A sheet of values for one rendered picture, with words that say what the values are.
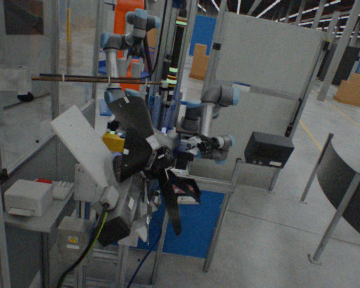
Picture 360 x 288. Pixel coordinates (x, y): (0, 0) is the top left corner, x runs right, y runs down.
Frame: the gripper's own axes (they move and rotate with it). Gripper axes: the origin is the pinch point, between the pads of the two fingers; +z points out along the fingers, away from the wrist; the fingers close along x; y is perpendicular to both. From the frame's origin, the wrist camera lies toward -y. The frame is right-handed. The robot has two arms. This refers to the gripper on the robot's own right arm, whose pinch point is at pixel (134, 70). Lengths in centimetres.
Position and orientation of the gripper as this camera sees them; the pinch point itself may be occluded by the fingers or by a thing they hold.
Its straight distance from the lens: 178.6
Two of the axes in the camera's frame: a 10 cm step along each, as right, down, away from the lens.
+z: -1.7, 9.0, 3.9
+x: -9.8, -1.6, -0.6
